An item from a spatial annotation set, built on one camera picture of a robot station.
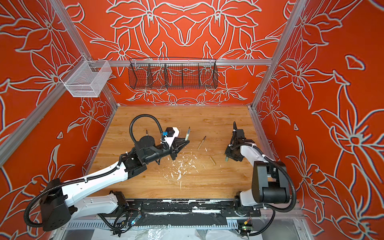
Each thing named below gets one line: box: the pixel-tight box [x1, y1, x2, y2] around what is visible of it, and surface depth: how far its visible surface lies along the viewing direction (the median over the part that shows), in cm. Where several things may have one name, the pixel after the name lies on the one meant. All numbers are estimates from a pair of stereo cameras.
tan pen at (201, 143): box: [197, 135, 207, 151], surface depth 97 cm
